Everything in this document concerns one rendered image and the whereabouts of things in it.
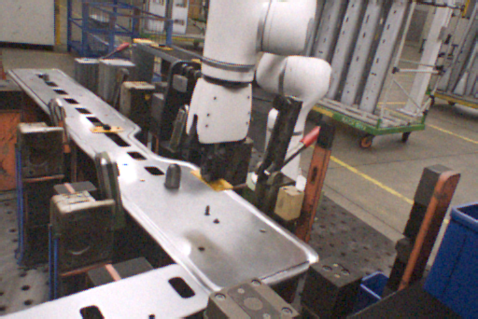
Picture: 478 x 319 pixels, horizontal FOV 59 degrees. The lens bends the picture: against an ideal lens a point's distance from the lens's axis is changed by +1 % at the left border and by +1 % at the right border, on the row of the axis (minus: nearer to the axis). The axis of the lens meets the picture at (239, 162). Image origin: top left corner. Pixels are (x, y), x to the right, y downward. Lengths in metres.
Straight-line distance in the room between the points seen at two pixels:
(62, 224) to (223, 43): 0.36
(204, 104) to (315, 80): 0.67
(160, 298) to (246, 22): 0.40
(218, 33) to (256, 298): 0.37
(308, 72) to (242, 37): 0.67
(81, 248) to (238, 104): 0.34
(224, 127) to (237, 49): 0.13
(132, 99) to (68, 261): 0.67
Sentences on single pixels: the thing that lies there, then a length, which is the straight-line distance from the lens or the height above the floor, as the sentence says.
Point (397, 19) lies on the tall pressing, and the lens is 5.26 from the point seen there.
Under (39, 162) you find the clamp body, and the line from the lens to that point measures 1.04.
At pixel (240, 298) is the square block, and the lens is 0.51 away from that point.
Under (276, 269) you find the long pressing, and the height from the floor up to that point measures 1.00.
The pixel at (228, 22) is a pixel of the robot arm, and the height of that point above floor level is 1.34.
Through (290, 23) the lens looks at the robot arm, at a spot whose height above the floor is 1.35.
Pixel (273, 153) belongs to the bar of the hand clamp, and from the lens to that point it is 0.83.
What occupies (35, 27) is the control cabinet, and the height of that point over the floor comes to 0.36.
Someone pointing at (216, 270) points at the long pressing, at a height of 1.00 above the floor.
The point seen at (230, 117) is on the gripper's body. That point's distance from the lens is 0.69.
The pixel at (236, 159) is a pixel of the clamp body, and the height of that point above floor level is 1.02.
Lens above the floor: 1.38
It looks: 21 degrees down
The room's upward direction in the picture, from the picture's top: 10 degrees clockwise
